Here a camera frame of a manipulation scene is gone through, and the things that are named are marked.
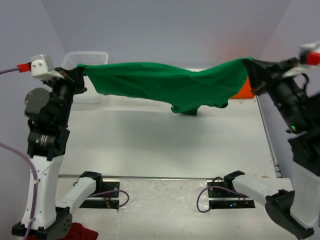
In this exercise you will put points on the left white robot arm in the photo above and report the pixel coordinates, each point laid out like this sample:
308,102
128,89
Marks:
48,113

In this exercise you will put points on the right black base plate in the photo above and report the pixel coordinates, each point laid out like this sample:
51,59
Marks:
222,199

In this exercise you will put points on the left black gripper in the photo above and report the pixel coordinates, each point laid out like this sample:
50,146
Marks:
74,76

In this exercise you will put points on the green t-shirt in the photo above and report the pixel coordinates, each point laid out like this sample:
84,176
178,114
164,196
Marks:
185,90

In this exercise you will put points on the dark red t-shirt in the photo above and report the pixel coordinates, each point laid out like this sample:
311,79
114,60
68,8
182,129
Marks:
72,231

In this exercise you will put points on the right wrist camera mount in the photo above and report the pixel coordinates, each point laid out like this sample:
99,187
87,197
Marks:
309,53

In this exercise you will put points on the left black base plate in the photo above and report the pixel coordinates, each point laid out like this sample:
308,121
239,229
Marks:
107,200

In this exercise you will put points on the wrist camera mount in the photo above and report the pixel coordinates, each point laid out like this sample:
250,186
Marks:
41,67
309,53

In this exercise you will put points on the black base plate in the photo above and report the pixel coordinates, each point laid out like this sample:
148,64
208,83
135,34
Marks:
222,199
107,200

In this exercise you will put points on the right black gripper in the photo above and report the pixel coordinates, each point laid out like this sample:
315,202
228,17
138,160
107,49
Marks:
261,73

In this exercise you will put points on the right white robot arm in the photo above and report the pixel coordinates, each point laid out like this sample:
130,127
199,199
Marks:
297,211

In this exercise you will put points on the folded orange t-shirt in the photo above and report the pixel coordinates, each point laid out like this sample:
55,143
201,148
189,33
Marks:
243,90

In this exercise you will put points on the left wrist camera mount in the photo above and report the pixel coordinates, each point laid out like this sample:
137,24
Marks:
41,67

